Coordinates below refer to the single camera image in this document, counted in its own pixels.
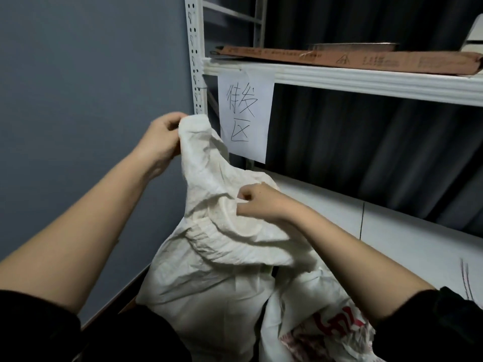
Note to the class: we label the black sleeve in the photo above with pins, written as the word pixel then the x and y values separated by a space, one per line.
pixel 37 327
pixel 434 324

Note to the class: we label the dark grey curtain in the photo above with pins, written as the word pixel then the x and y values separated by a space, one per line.
pixel 377 139

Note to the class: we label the person's left hand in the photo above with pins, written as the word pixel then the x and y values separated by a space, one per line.
pixel 158 141

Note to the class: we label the person's right hand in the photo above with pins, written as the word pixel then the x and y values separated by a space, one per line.
pixel 264 203

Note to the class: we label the white plastic bag red print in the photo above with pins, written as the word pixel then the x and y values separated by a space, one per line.
pixel 317 320

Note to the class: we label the white woven sack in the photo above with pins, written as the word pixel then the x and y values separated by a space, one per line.
pixel 215 241

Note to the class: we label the metal tray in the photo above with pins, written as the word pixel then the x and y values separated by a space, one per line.
pixel 353 47

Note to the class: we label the black right sleeve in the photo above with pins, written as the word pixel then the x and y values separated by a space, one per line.
pixel 434 324

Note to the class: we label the person's right thumb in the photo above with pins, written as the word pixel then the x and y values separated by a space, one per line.
pixel 245 211

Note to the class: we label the white metal shelf rack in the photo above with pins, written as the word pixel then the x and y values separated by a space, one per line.
pixel 339 79

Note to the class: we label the person's left thumb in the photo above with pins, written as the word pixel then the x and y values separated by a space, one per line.
pixel 176 143

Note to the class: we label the black left sleeve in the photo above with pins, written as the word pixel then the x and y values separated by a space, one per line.
pixel 37 327

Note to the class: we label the white paper handwritten sign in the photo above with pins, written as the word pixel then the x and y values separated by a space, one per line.
pixel 245 114

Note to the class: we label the person's left forearm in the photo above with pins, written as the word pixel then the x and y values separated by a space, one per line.
pixel 71 237

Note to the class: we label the person's right forearm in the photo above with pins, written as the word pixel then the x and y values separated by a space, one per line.
pixel 354 260

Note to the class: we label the flat brown cardboard box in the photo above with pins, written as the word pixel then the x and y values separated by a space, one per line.
pixel 347 58

